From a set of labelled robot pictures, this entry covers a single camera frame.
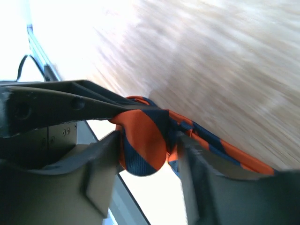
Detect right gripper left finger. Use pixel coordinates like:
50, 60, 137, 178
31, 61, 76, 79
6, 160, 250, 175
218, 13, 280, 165
0, 131, 120, 225

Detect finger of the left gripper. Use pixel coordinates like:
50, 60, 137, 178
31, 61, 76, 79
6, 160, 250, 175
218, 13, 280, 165
0, 80, 157, 138

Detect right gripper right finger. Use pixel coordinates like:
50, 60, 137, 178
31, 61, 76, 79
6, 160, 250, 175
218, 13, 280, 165
177, 132, 300, 225

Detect orange navy striped tie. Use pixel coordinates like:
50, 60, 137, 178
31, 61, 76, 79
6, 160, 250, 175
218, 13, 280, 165
110, 96, 277, 176

